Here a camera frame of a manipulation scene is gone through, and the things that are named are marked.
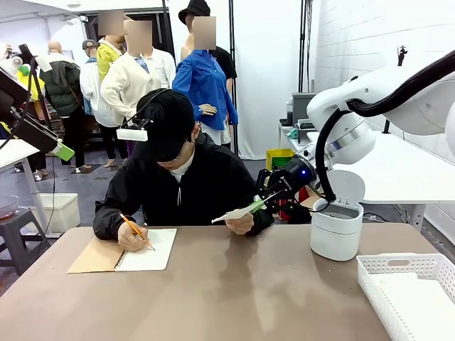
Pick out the small white side table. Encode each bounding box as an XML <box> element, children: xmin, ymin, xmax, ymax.
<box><xmin>278</xmin><ymin>122</ymin><xmax>314</xmax><ymax>154</ymax></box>

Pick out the person's left forearm black sleeve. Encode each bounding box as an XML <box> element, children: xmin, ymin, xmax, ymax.
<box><xmin>245</xmin><ymin>206</ymin><xmax>276</xmax><ymax>237</ymax></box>

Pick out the mannequin in white shirt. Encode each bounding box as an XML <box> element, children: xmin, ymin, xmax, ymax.
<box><xmin>151</xmin><ymin>48</ymin><xmax>178</xmax><ymax>92</ymax></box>

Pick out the black baseball cap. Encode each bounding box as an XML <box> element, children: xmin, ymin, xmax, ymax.
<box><xmin>131</xmin><ymin>88</ymin><xmax>197</xmax><ymax>163</ymax></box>

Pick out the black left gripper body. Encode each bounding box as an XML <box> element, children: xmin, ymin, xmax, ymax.
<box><xmin>0</xmin><ymin>67</ymin><xmax>32</xmax><ymax>119</ymax></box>

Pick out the grey box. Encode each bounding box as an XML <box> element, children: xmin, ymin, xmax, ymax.
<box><xmin>291</xmin><ymin>92</ymin><xmax>318</xmax><ymax>124</ymax></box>

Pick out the white head-mounted camera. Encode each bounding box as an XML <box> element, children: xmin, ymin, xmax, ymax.
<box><xmin>115</xmin><ymin>118</ymin><xmax>154</xmax><ymax>143</ymax></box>

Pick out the seated person black jacket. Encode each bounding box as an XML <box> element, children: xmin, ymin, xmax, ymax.
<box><xmin>92</xmin><ymin>88</ymin><xmax>276</xmax><ymax>243</ymax></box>

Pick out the spiral notebook brown cover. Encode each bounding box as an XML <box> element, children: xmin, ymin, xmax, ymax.
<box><xmin>66</xmin><ymin>228</ymin><xmax>178</xmax><ymax>275</ymax></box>

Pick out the mannequin in blue shirt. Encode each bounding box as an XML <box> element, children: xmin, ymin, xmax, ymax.
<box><xmin>172</xmin><ymin>16</ymin><xmax>240</xmax><ymax>151</ymax></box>

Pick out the white lidded trash bin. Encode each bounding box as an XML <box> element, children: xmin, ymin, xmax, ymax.
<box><xmin>309</xmin><ymin>169</ymin><xmax>367</xmax><ymax>262</ymax></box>

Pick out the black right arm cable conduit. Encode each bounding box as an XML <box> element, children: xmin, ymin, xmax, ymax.
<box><xmin>314</xmin><ymin>49</ymin><xmax>455</xmax><ymax>204</ymax></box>

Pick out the mannequin in black t-shirt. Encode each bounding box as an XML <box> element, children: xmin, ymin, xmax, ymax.
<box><xmin>180</xmin><ymin>24</ymin><xmax>238</xmax><ymax>82</ymax></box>

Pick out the orange pencil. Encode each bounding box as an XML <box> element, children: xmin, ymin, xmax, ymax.
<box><xmin>119</xmin><ymin>212</ymin><xmax>156</xmax><ymax>251</ymax></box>

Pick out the black bucket hat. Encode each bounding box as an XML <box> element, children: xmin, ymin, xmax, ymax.
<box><xmin>178</xmin><ymin>0</ymin><xmax>211</xmax><ymax>26</ymax></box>

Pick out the black bag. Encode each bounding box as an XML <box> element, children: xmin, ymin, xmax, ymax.
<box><xmin>285</xmin><ymin>205</ymin><xmax>314</xmax><ymax>225</ymax></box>

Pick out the large white table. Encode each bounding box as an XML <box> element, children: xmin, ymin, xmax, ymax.
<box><xmin>307</xmin><ymin>130</ymin><xmax>455</xmax><ymax>232</ymax></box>

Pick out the black tripod with small camera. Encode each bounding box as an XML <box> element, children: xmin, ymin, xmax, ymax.
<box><xmin>382</xmin><ymin>45</ymin><xmax>410</xmax><ymax>135</ymax></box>

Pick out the person's left hand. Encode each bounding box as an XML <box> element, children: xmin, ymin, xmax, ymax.
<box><xmin>224</xmin><ymin>212</ymin><xmax>256</xmax><ymax>237</ymax></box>

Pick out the person's right forearm black sleeve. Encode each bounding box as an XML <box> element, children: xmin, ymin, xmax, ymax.
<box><xmin>92</xmin><ymin>199</ymin><xmax>144</xmax><ymax>243</ymax></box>

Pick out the white notebook paper sheet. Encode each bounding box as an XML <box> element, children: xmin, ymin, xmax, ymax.
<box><xmin>210</xmin><ymin>200</ymin><xmax>266</xmax><ymax>225</ymax></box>

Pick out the brown cardboard piece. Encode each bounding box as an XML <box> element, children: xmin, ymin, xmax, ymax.
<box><xmin>300</xmin><ymin>193</ymin><xmax>323</xmax><ymax>212</ymax></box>

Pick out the black light stand pole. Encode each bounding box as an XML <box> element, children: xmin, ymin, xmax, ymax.
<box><xmin>299</xmin><ymin>0</ymin><xmax>314</xmax><ymax>94</ymax></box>
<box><xmin>228</xmin><ymin>0</ymin><xmax>239</xmax><ymax>158</ymax></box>
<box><xmin>161</xmin><ymin>0</ymin><xmax>177</xmax><ymax>63</ymax></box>

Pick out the white table with legs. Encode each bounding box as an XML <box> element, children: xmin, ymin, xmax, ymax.
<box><xmin>0</xmin><ymin>138</ymin><xmax>50</xmax><ymax>236</ymax></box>

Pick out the grey plastic stool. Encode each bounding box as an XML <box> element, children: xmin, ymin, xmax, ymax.
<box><xmin>0</xmin><ymin>207</ymin><xmax>51</xmax><ymax>276</ymax></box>

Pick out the person's right hand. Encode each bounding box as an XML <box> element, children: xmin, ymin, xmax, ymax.
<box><xmin>117</xmin><ymin>221</ymin><xmax>151</xmax><ymax>253</ymax></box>

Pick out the mannequin in cream cardigan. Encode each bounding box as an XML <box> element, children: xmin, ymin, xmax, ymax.
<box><xmin>100</xmin><ymin>20</ymin><xmax>172</xmax><ymax>151</ymax></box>

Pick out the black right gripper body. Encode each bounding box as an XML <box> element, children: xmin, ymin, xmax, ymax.
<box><xmin>266</xmin><ymin>156</ymin><xmax>318</xmax><ymax>202</ymax></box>

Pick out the white storage bin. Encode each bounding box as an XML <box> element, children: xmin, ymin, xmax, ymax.
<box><xmin>29</xmin><ymin>193</ymin><xmax>81</xmax><ymax>234</ymax></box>

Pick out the clear glass bowl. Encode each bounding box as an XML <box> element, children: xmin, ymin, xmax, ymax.
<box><xmin>0</xmin><ymin>194</ymin><xmax>20</xmax><ymax>222</ymax></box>

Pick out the grey tray with black items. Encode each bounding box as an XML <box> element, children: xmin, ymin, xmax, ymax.
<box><xmin>296</xmin><ymin>119</ymin><xmax>316</xmax><ymax>145</ymax></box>

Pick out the white perforated plastic basket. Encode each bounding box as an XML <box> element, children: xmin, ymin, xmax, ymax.
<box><xmin>356</xmin><ymin>252</ymin><xmax>455</xmax><ymax>341</ymax></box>

